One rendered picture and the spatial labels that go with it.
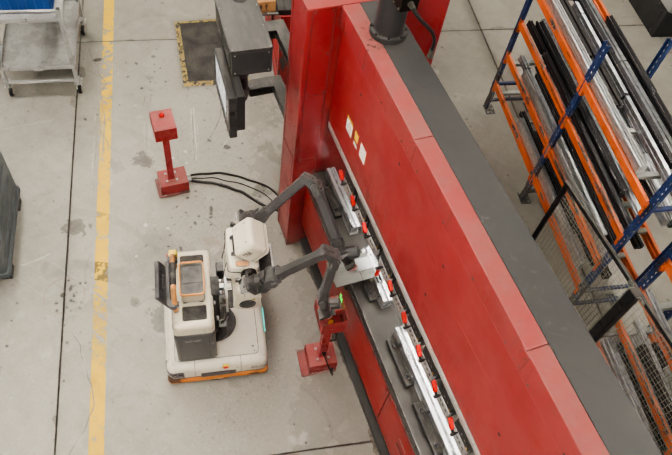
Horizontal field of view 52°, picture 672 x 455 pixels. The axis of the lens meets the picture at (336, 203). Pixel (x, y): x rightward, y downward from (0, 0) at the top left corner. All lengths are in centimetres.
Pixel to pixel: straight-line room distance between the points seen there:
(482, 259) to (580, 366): 54
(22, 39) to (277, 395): 379
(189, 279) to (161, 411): 105
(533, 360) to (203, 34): 511
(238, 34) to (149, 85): 260
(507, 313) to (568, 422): 44
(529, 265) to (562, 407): 58
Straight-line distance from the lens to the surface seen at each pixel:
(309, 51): 388
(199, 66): 666
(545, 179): 576
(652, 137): 497
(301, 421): 484
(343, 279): 416
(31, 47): 658
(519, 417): 298
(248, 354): 470
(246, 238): 382
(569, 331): 281
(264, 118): 622
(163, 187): 562
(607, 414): 273
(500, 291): 278
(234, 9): 421
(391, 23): 349
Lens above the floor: 461
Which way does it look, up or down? 54 degrees down
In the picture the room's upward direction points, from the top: 10 degrees clockwise
